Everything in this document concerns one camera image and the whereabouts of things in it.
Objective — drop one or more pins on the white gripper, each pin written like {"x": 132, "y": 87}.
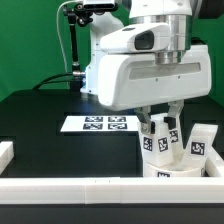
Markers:
{"x": 136, "y": 81}

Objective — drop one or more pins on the white left fence piece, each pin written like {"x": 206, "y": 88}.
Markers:
{"x": 6, "y": 154}

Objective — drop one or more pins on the white camera on stand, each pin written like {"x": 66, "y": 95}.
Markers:
{"x": 99, "y": 4}

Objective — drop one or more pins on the white marker sheet with tags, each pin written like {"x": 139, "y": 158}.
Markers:
{"x": 100, "y": 123}

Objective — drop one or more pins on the white front fence bar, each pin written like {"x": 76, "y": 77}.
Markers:
{"x": 111, "y": 190}

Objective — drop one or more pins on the white round stool seat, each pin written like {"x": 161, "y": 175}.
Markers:
{"x": 172, "y": 170}

